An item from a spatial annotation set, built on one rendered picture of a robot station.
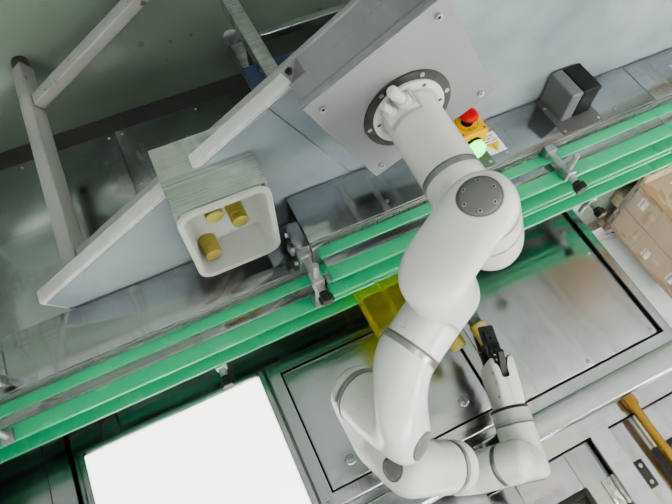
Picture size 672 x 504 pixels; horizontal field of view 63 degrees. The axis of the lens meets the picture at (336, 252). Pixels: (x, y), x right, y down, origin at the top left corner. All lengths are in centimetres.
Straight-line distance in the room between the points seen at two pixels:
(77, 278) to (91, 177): 59
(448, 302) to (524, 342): 76
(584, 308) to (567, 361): 15
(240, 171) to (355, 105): 24
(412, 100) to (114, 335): 74
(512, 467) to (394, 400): 39
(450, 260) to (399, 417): 21
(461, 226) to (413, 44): 30
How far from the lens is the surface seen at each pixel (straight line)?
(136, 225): 109
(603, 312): 153
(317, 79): 86
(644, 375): 147
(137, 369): 119
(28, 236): 168
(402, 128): 87
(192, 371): 123
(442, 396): 130
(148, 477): 130
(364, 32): 86
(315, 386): 128
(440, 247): 68
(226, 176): 99
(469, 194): 70
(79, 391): 122
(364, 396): 80
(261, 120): 98
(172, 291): 121
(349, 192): 117
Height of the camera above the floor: 140
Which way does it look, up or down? 26 degrees down
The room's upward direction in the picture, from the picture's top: 151 degrees clockwise
